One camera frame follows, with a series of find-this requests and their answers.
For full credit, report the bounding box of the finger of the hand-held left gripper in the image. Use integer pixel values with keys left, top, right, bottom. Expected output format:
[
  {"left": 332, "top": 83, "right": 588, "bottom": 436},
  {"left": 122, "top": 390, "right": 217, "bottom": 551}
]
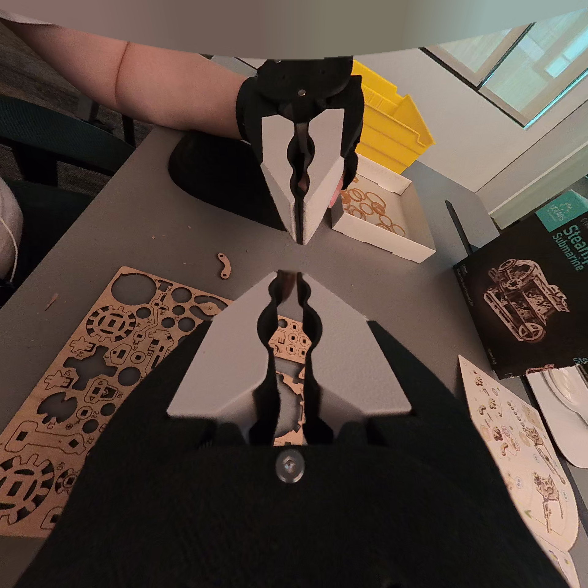
[
  {"left": 302, "top": 108, "right": 348, "bottom": 245},
  {"left": 261, "top": 114, "right": 300, "bottom": 244}
]

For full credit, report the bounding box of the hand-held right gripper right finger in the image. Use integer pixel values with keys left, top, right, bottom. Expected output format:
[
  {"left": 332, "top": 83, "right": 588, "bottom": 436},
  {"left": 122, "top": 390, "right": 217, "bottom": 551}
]
[{"left": 296, "top": 271, "right": 413, "bottom": 446}]

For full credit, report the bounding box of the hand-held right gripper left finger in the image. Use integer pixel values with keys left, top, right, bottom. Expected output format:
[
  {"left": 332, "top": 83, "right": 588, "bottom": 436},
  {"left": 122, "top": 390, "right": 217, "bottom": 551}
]
[{"left": 166, "top": 271, "right": 282, "bottom": 446}]

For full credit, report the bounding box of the person's left forearm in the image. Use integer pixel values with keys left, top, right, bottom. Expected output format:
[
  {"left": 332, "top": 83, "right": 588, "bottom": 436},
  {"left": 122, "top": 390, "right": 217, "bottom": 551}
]
[{"left": 0, "top": 18, "right": 245, "bottom": 139}]

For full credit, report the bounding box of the laser-cut plywood parts sheet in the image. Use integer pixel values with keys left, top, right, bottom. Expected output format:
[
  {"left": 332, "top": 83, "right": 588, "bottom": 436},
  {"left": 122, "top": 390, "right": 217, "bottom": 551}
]
[{"left": 0, "top": 266, "right": 314, "bottom": 539}]

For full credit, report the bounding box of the black model kit box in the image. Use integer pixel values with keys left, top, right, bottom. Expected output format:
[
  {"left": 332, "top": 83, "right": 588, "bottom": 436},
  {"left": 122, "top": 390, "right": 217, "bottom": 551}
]
[{"left": 452, "top": 177, "right": 588, "bottom": 379}]

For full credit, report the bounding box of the black pad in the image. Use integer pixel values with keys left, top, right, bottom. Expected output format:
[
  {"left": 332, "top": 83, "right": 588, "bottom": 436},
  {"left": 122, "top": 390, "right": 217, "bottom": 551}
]
[{"left": 168, "top": 130, "right": 295, "bottom": 231}]

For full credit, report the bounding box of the yellow plastic bin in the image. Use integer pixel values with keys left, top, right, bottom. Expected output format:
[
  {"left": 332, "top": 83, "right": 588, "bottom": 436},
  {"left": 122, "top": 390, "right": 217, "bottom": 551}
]
[{"left": 351, "top": 60, "right": 436, "bottom": 175}]

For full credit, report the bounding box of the pile of tan rubber bands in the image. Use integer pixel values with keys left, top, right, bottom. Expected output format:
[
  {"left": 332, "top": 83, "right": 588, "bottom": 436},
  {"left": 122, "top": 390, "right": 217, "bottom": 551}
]
[{"left": 341, "top": 177, "right": 407, "bottom": 237}]

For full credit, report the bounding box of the white cardboard box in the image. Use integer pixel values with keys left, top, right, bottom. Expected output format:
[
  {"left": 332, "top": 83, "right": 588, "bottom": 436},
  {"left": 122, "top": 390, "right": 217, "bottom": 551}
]
[{"left": 331, "top": 154, "right": 436, "bottom": 264}]

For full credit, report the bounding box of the black slender stick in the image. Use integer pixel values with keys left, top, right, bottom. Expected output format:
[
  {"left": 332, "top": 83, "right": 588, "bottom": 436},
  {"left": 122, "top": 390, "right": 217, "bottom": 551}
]
[{"left": 445, "top": 200, "right": 474, "bottom": 256}]

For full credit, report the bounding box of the illustrated instruction booklet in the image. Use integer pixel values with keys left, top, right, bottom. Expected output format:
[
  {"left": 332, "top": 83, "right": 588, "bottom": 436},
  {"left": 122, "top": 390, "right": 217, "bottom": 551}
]
[{"left": 458, "top": 355, "right": 580, "bottom": 588}]

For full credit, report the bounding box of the white plastic packaging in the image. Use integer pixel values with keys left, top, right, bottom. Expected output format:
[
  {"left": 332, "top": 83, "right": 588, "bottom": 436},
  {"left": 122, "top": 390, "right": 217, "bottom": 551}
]
[{"left": 526, "top": 363, "right": 588, "bottom": 467}]

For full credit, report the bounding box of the dark office chair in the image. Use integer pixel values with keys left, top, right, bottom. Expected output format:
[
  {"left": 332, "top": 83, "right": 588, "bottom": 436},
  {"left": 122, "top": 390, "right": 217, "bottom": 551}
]
[{"left": 0, "top": 94, "right": 137, "bottom": 306}]

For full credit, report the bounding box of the large glass window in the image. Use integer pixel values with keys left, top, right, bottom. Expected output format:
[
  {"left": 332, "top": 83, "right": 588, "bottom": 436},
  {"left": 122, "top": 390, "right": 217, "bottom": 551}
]
[{"left": 423, "top": 21, "right": 588, "bottom": 128}]

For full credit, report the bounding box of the person's white shirt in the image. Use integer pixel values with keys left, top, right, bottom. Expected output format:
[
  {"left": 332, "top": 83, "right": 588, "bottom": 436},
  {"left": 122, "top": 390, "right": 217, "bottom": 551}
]
[{"left": 0, "top": 177, "right": 25, "bottom": 282}]

